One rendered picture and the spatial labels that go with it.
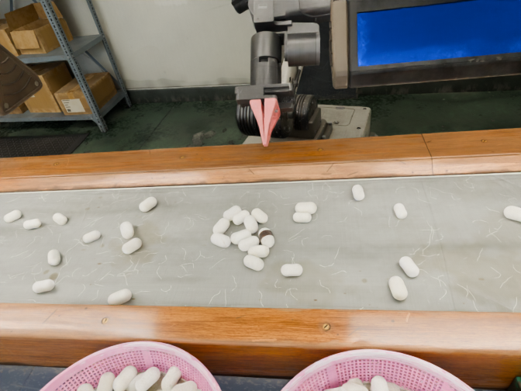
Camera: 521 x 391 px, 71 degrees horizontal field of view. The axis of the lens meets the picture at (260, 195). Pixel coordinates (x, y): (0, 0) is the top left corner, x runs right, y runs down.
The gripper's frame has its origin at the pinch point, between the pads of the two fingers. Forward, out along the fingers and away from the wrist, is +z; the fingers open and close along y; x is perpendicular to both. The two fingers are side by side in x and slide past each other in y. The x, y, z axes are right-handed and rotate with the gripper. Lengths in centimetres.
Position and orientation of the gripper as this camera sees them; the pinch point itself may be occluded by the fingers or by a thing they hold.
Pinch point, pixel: (265, 141)
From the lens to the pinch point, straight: 65.6
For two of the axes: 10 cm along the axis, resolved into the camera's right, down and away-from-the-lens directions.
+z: -0.1, 9.9, -1.6
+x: 1.7, 1.6, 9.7
